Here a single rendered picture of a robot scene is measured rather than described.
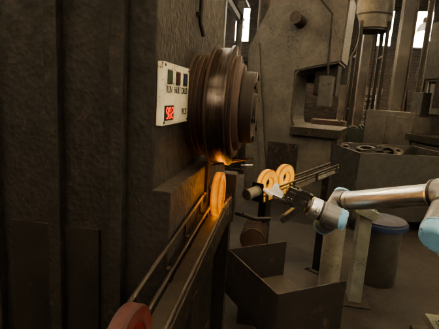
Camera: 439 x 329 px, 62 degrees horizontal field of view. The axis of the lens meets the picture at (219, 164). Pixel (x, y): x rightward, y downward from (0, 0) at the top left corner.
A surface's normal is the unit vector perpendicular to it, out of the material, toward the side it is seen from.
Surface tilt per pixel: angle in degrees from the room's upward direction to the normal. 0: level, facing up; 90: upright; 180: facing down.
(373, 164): 90
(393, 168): 90
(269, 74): 90
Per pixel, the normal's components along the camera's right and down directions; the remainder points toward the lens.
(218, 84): -0.15, -0.20
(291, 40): -0.42, 0.14
